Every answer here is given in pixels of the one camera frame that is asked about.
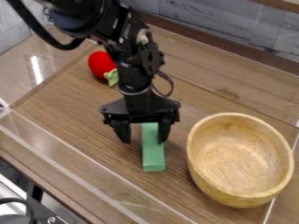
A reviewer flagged light brown wooden bowl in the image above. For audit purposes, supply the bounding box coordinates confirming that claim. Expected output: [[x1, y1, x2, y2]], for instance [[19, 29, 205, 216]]
[[185, 113, 294, 208]]

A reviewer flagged black metal table frame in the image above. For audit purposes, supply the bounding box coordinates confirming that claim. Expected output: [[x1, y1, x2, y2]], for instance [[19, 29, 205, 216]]
[[25, 182, 73, 224]]

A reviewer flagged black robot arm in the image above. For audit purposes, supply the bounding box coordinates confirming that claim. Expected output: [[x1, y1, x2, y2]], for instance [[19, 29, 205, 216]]
[[5, 0, 180, 144]]

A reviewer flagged red plush strawberry toy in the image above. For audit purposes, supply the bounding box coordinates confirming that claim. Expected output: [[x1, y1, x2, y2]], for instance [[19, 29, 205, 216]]
[[87, 51, 118, 87]]

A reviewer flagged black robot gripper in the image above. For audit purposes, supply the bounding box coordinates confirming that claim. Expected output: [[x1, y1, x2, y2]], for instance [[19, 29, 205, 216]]
[[98, 90, 180, 144]]

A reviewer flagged black cable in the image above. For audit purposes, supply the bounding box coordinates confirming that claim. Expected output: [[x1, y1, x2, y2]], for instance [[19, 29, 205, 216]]
[[0, 197, 39, 224]]

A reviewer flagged green rectangular block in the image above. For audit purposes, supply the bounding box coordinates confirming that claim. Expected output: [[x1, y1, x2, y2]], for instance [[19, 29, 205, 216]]
[[141, 122, 165, 172]]

